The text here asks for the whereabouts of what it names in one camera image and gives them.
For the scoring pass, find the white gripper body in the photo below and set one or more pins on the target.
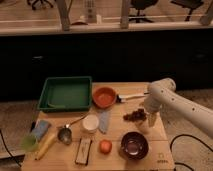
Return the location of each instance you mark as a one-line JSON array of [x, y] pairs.
[[151, 105]]

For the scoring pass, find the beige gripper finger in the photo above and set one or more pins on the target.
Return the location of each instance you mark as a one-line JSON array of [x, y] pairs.
[[152, 119]]

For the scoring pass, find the dark grape bunch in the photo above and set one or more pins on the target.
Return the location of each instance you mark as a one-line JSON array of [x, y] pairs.
[[138, 115]]

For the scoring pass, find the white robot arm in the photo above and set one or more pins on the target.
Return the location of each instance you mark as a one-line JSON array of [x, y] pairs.
[[162, 92]]

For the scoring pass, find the white paper cup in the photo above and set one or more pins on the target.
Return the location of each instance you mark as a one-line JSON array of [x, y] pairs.
[[90, 123]]

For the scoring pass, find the green plastic cup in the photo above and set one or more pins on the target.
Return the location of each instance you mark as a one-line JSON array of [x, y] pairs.
[[29, 143]]

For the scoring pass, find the black white brush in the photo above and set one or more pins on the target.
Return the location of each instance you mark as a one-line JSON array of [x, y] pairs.
[[123, 98]]

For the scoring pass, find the dark purple bowl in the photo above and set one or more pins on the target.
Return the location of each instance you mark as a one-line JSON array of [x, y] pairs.
[[134, 145]]

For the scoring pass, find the orange bowl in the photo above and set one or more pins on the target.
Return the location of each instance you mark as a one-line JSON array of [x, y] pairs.
[[104, 97]]

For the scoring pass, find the orange fruit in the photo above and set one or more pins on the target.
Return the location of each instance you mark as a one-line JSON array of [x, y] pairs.
[[105, 146]]

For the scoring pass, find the black rectangular block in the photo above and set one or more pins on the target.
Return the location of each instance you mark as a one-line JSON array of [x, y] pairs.
[[82, 156]]

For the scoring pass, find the metal spoon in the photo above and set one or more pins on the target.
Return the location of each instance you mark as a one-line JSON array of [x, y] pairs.
[[64, 134]]

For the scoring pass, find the green plastic tray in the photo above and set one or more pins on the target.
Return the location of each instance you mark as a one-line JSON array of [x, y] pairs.
[[66, 94]]

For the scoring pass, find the black office chair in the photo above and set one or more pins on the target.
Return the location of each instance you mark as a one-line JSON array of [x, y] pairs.
[[141, 5]]

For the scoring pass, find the yellow banana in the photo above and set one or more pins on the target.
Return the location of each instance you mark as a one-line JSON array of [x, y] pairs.
[[45, 146]]

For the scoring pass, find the black chair right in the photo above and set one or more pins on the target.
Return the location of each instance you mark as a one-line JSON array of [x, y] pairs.
[[190, 4]]

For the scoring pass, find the office chair base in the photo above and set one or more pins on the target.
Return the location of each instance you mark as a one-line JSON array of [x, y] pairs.
[[35, 3]]

